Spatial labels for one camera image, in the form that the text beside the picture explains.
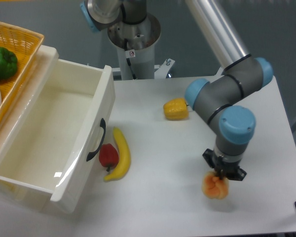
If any green bell pepper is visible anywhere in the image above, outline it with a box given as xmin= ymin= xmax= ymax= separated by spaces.
xmin=0 ymin=47 xmax=18 ymax=80

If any white plastic drawer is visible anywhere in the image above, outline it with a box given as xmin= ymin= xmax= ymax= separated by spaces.
xmin=0 ymin=60 xmax=115 ymax=213

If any yellow woven basket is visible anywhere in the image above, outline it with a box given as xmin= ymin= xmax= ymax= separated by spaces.
xmin=0 ymin=22 xmax=44 ymax=125

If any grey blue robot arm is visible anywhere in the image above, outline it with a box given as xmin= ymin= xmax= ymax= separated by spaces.
xmin=80 ymin=0 xmax=273 ymax=181

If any black drawer handle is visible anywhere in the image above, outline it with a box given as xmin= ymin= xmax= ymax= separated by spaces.
xmin=86 ymin=118 xmax=107 ymax=162

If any red bell pepper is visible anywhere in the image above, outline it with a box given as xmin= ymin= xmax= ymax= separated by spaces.
xmin=99 ymin=143 xmax=119 ymax=172

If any white drawer cabinet frame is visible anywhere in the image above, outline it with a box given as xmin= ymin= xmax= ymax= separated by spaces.
xmin=0 ymin=45 xmax=59 ymax=147

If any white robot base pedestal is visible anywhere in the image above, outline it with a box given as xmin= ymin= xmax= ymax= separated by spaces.
xmin=108 ymin=13 xmax=175 ymax=80

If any round knotted bread roll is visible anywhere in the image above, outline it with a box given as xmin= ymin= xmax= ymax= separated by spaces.
xmin=202 ymin=171 xmax=229 ymax=199

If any black cable on pedestal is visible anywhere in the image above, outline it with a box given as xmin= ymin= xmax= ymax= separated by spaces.
xmin=124 ymin=38 xmax=138 ymax=80

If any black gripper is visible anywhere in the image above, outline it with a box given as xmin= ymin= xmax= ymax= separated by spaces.
xmin=202 ymin=148 xmax=247 ymax=181

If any yellow bell pepper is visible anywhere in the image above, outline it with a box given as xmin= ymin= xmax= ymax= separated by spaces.
xmin=163 ymin=98 xmax=189 ymax=120

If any yellow banana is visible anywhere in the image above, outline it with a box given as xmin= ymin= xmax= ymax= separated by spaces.
xmin=104 ymin=127 xmax=131 ymax=182

